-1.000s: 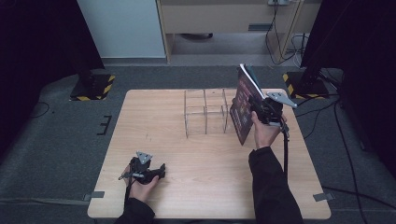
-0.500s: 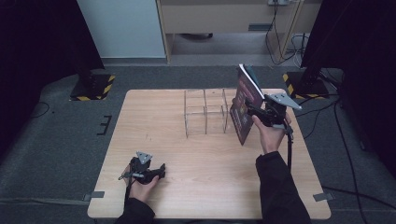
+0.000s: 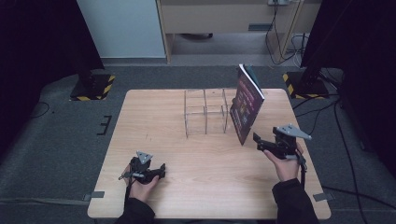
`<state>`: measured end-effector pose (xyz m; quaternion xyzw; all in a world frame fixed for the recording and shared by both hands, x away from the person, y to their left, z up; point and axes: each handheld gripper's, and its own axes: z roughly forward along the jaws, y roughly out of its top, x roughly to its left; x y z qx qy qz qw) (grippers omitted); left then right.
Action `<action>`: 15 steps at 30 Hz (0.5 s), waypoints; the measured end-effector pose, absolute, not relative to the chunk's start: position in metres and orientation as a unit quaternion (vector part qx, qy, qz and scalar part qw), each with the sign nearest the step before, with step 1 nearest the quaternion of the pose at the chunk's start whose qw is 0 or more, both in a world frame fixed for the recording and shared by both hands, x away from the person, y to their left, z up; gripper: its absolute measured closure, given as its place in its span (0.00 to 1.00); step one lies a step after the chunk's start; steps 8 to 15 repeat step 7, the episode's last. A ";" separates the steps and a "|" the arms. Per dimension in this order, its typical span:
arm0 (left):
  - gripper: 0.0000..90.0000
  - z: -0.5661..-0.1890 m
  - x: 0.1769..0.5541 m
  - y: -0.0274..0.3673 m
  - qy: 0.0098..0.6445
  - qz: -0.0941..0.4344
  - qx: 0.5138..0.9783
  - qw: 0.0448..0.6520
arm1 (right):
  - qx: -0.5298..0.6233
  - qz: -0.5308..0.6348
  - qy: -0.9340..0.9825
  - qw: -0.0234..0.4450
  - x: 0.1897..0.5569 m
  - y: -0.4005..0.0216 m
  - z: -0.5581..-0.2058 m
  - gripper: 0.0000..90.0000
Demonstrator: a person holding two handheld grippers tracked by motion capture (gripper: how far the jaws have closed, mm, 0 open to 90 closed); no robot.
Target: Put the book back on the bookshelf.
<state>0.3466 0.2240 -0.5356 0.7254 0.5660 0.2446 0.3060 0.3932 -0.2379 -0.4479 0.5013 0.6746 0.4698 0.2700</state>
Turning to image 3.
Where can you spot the white power strip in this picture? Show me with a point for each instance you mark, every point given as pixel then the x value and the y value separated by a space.
pixel 278 2

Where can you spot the person's right hand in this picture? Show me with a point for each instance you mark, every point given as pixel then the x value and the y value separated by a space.
pixel 285 168

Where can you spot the purple magazine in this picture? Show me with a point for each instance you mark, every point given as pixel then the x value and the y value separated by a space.
pixel 247 105

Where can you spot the grey tape strip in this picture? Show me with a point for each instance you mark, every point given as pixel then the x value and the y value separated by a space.
pixel 95 195
pixel 323 196

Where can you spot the black yellow striped stand base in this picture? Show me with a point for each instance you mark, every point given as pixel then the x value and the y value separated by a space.
pixel 306 87
pixel 91 88

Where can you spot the person's left hand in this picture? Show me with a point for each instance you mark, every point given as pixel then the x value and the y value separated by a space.
pixel 141 191

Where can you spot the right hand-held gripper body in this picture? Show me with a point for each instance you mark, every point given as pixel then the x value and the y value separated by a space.
pixel 285 141

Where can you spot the clear acrylic file rack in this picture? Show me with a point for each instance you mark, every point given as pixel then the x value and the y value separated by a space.
pixel 205 118

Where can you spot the dark curtain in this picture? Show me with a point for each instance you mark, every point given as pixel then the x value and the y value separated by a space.
pixel 34 56
pixel 364 62

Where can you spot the white panel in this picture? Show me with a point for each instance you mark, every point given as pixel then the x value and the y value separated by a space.
pixel 121 28

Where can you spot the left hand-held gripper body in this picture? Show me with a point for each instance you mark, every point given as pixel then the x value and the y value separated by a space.
pixel 140 169

